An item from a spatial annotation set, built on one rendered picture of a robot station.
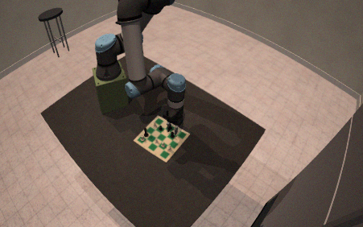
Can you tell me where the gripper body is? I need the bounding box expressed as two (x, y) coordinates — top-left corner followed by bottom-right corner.
(163, 99), (184, 126)

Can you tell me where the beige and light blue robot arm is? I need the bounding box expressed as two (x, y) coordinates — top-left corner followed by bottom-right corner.
(95, 0), (186, 103)

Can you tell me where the green and cream chessboard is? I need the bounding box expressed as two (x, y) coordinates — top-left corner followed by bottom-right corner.
(134, 115), (190, 163)

